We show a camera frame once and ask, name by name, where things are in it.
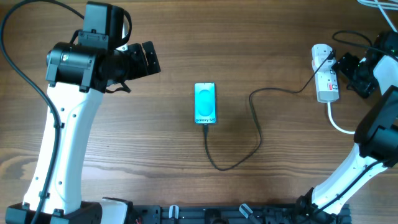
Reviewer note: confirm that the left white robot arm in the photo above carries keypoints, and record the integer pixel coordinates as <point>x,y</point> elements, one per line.
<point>79,73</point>

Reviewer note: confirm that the white USB charger plug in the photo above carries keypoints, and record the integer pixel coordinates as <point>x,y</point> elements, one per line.
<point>322,64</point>

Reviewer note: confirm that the blue Galaxy smartphone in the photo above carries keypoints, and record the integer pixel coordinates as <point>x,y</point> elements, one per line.
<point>205,103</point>

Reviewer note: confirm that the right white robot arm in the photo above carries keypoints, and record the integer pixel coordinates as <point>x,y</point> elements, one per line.
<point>375,142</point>

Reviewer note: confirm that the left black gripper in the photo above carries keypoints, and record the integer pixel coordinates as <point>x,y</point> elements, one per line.
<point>140,68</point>

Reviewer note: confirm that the white power strip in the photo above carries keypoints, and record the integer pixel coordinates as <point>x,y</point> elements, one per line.
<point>326,83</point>

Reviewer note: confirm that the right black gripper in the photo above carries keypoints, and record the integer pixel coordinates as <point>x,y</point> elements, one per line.
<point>363,89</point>

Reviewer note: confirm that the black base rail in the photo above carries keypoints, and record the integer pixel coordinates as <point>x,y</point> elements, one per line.
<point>278,214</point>

